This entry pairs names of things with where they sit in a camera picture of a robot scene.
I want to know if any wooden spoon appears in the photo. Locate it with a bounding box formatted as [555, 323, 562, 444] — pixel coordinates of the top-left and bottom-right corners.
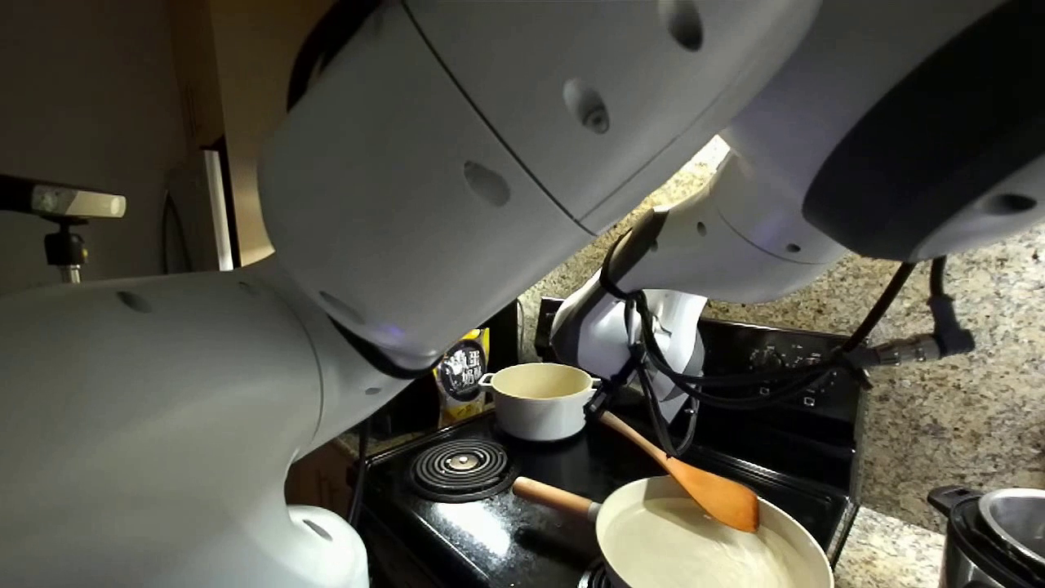
[596, 411, 760, 533]

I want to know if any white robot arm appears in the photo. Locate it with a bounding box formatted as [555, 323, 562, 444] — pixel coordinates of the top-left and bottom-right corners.
[0, 0, 1045, 588]

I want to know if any yellow black snack bag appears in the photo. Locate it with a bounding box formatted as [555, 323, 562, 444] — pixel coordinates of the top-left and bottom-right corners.
[433, 329, 489, 423]

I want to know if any black electric stove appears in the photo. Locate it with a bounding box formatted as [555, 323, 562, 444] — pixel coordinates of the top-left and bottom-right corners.
[360, 370, 866, 588]

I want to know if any stainless pressure cooker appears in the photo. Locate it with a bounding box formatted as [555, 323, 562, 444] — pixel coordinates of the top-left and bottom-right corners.
[927, 485, 1045, 588]

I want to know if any cream pot with handles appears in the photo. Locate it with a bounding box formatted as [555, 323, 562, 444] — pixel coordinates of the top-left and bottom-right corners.
[479, 362, 595, 441]

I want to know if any cream frying pan wooden handle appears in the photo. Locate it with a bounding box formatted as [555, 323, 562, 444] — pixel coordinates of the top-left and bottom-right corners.
[513, 478, 836, 588]

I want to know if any camera on tripod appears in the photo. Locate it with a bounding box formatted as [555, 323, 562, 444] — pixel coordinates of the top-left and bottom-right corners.
[0, 173, 126, 285]

